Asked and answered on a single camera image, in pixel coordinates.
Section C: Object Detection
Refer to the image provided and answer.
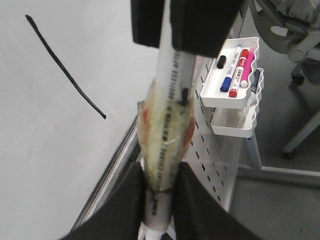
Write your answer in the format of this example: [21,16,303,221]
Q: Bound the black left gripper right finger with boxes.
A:
[172,162,260,240]

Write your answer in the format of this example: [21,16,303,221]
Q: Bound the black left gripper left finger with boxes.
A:
[62,162,145,240]

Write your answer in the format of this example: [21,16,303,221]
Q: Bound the white whiteboard marker pen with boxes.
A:
[137,0,196,240]

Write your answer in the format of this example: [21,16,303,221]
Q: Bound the white metal whiteboard stand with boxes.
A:
[71,53,320,240]

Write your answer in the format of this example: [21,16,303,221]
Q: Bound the white whiteboard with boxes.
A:
[0,0,158,240]

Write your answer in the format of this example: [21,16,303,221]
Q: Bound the red magnet taped to marker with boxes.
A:
[142,108,195,152]

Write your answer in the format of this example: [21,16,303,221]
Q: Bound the white lower marker tray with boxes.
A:
[210,67,265,138]

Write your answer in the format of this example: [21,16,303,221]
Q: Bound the white marker tray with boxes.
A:
[200,37,259,109]
[210,67,265,138]

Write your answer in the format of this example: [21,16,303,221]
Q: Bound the red marker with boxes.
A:
[228,49,249,98]

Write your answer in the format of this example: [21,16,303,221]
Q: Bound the white upper marker tray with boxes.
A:
[200,37,259,109]

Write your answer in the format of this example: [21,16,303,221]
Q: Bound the blue capped marker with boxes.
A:
[220,45,243,92]

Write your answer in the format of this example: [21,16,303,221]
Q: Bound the pink marker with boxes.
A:
[240,50,255,88]

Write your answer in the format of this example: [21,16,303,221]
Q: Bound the dark blue marker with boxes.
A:
[251,69,261,94]

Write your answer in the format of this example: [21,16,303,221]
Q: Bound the black marker cap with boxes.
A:
[216,55,227,69]

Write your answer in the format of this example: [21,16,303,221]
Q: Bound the grey office chair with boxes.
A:
[249,0,320,161]

